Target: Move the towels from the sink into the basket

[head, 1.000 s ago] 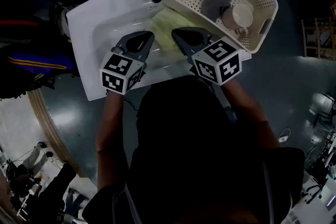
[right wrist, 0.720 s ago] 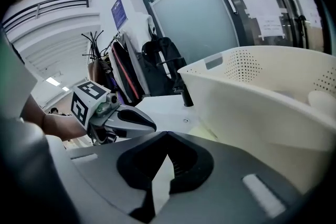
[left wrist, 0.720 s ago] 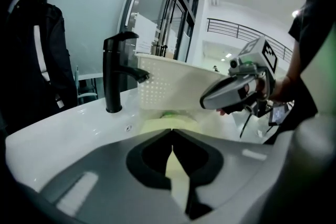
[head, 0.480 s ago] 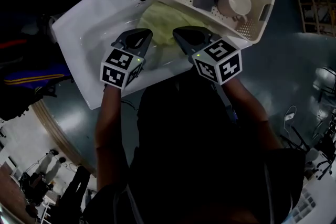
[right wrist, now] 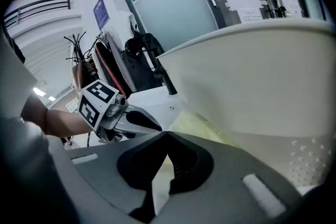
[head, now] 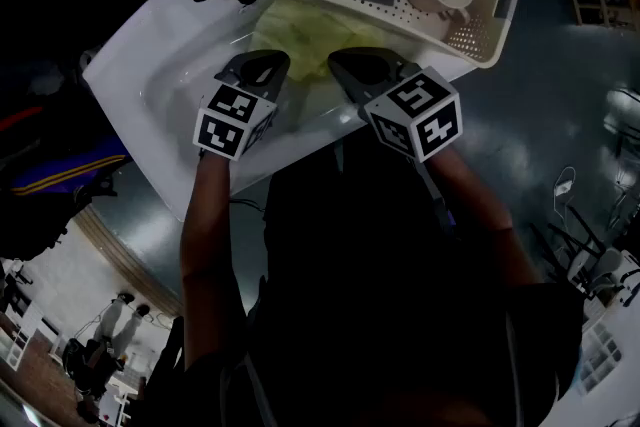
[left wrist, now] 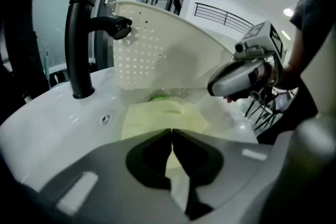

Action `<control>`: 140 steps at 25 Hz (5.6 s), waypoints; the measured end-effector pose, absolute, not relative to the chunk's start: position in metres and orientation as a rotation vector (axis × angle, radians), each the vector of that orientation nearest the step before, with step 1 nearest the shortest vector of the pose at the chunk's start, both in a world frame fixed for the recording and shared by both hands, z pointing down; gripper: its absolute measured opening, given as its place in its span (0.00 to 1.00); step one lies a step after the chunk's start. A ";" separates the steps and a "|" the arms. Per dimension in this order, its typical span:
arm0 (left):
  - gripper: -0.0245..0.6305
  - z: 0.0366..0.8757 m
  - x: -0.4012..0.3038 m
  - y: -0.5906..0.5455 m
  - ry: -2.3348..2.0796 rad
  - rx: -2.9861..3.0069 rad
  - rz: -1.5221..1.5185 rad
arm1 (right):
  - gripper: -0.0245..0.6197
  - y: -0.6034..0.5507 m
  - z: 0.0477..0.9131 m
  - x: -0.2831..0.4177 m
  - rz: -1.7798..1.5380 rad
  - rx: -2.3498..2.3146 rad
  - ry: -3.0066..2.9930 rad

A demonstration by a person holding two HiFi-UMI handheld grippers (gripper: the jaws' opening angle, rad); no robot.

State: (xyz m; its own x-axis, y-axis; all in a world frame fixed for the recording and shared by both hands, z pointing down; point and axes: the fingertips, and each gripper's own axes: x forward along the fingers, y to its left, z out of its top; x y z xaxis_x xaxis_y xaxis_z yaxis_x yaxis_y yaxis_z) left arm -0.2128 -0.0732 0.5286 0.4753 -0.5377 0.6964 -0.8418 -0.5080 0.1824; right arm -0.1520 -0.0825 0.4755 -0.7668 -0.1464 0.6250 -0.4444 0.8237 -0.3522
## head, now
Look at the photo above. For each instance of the black yellow bag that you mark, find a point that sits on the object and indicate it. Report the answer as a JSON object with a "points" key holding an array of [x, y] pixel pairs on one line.
{"points": [[95, 192]]}

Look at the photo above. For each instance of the white shelf unit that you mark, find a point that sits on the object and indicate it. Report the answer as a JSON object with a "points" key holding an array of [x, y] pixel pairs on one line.
{"points": [[600, 357], [17, 340]]}

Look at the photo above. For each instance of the person's right forearm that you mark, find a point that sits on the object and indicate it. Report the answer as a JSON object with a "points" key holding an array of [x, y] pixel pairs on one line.
{"points": [[475, 215]]}

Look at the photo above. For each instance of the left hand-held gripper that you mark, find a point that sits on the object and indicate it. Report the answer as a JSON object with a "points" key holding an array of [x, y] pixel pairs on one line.
{"points": [[225, 125]]}

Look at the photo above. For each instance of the person's torso black shirt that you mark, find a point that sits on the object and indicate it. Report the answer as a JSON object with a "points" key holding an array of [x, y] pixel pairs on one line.
{"points": [[380, 290]]}

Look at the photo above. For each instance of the purple garment yellow stripes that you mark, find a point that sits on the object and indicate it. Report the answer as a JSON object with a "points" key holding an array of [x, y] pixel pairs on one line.
{"points": [[75, 165]]}

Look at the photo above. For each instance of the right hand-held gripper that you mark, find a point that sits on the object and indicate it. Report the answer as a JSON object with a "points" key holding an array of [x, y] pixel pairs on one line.
{"points": [[420, 120]]}

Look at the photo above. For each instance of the person's left forearm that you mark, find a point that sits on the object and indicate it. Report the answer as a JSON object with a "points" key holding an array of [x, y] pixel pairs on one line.
{"points": [[210, 240]]}

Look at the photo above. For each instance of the white power adapter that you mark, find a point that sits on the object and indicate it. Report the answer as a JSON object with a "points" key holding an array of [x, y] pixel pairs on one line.
{"points": [[564, 187]]}

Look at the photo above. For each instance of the dark garment red stripe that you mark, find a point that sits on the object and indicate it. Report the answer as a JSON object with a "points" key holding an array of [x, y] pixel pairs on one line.
{"points": [[25, 117]]}

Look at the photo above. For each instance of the white sink basin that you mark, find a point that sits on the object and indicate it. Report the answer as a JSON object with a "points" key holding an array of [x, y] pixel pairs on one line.
{"points": [[150, 80]]}

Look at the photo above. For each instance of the yellow cloth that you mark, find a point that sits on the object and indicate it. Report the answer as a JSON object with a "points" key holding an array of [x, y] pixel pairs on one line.
{"points": [[300, 35]]}

